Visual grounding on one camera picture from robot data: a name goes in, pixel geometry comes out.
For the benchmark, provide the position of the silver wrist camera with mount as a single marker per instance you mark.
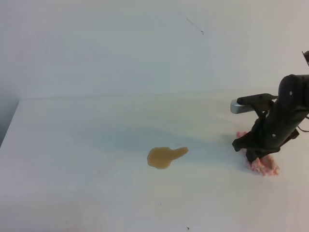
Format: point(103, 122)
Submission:
point(259, 103)

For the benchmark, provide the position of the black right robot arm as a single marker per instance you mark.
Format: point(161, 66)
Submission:
point(293, 94)

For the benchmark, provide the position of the brown coffee stain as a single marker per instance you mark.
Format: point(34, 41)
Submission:
point(162, 157)

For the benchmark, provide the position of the pink and white striped rag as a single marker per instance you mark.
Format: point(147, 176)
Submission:
point(264, 165)

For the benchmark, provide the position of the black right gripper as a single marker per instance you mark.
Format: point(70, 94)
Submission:
point(270, 131)

